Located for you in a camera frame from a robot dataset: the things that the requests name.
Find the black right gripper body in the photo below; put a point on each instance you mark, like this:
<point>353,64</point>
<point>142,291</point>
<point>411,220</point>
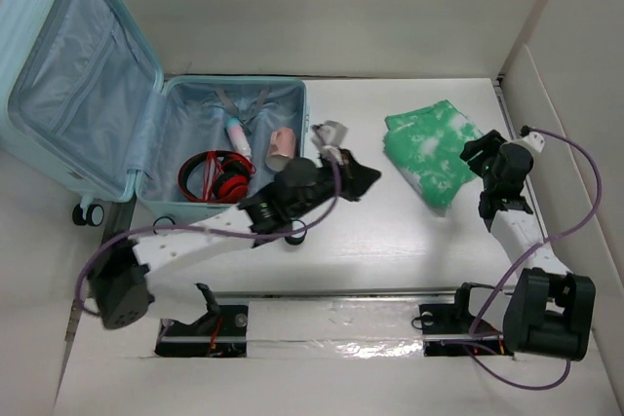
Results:
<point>488,179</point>

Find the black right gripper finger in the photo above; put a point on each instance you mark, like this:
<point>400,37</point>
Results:
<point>475,153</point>
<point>490,141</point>

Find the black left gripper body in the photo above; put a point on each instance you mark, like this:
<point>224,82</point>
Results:
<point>326,184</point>

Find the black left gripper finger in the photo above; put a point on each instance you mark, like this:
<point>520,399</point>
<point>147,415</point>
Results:
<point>356,183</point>
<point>353,171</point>

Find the green white cloth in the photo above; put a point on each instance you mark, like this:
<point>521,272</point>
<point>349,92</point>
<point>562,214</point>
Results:
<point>424,145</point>

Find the pink white paper cup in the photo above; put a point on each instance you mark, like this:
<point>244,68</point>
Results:
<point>281,148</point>

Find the pink blue spray bottle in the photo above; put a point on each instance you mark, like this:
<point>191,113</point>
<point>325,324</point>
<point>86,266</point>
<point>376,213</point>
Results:
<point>237,137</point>

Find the red black headphones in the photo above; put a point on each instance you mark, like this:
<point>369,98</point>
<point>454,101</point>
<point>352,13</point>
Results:
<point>226,177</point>

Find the light blue hard-shell suitcase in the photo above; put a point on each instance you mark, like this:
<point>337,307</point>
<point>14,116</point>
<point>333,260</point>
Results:
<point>85,100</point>

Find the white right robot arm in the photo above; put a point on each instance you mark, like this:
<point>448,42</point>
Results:
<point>550,310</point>

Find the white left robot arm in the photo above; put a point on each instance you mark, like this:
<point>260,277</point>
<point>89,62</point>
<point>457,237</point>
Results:
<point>122,275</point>

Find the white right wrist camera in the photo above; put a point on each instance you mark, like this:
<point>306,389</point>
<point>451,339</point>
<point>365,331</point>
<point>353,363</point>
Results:
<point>531,140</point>

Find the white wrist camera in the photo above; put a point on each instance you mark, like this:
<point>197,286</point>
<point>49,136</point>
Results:
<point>531,140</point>
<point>329,134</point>

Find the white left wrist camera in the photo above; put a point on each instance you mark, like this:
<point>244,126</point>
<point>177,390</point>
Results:
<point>329,134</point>

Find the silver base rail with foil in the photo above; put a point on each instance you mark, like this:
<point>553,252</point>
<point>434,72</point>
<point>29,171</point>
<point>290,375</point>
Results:
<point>322,327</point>

